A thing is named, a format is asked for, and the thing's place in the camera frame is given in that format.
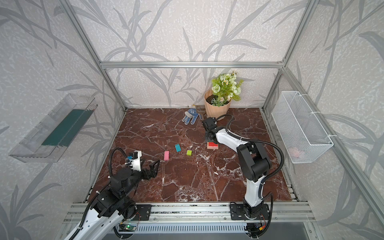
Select pink block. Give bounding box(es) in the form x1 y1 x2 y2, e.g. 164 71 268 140
207 146 219 150
164 151 170 161

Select teal block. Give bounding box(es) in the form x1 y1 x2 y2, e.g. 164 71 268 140
175 144 181 152

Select pink block front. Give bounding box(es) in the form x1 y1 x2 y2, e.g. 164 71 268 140
207 146 219 150

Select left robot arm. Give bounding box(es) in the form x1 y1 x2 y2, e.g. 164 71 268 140
66 147 161 240

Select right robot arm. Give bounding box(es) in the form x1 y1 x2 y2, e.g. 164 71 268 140
202 114 285 220

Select beige flower pot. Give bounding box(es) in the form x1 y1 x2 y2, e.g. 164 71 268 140
204 90 231 118

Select small brown rake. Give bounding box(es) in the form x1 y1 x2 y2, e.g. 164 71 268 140
195 105 207 120

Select blue white garden glove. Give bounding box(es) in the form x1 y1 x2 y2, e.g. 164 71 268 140
182 108 200 125

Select green white artificial flowers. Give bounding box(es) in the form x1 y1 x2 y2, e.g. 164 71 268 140
208 71 244 107

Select left controller board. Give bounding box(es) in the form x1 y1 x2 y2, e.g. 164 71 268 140
119 223 138 233

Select green mat in tray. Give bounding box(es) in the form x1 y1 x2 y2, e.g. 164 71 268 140
42 109 94 147

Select pink item in basket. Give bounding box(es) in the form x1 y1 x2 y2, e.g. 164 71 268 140
288 147 304 159

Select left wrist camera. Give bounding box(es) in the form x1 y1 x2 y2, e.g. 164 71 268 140
126 151 142 172

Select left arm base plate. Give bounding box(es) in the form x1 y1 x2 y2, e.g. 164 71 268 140
132 204 152 221

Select clear plastic wall tray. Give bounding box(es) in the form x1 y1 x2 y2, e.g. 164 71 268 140
9 94 98 163

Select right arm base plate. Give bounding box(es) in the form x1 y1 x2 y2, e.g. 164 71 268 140
229 201 271 221

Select white wire mesh basket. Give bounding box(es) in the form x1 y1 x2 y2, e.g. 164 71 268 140
272 91 334 164

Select aluminium frame crossbar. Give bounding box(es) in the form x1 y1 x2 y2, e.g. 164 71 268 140
100 62 283 69

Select right connector wires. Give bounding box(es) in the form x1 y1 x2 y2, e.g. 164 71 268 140
244 222 268 238

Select aluminium front rail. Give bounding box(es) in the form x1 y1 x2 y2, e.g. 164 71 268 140
62 201 316 224

